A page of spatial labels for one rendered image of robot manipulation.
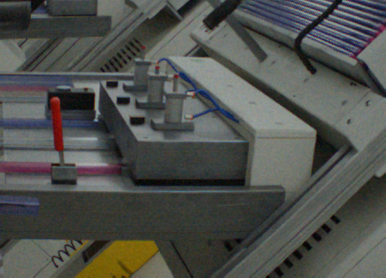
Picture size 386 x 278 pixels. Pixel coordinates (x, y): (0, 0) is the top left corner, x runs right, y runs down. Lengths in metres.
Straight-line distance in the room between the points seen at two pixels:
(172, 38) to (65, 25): 0.33
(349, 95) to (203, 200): 0.22
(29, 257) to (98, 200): 1.62
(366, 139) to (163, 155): 0.24
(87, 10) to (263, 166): 1.47
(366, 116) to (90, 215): 0.34
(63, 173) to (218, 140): 0.19
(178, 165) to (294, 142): 0.14
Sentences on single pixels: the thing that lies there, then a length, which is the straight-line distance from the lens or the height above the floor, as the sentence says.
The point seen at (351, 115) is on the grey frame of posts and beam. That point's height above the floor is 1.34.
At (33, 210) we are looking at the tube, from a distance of 0.63.
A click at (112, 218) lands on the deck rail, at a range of 0.91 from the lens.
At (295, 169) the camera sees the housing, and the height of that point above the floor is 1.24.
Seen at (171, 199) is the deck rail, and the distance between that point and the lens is 0.91.
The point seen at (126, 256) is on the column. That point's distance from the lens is 4.43.
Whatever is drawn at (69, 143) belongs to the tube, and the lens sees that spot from 1.09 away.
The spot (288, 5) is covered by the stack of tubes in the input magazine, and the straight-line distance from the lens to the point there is 1.28.
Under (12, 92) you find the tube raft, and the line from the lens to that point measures 1.38.
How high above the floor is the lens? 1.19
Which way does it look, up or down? level
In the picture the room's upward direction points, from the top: 47 degrees clockwise
